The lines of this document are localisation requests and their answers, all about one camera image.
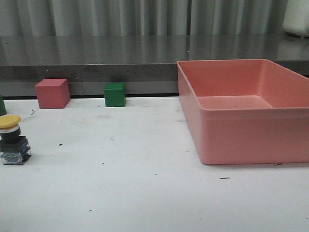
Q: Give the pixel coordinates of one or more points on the green cube block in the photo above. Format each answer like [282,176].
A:
[115,95]

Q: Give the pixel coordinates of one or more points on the grey stone counter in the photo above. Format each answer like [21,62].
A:
[146,64]

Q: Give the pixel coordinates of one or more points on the white container on counter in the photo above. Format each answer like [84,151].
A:
[296,18]

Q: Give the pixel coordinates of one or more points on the yellow push button switch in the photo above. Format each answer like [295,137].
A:
[14,148]

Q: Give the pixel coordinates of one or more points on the pink cube block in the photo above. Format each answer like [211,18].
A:
[53,93]

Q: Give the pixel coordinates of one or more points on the pink plastic bin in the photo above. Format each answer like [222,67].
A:
[245,111]

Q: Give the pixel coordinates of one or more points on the green block at left edge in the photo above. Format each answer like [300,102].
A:
[2,106]

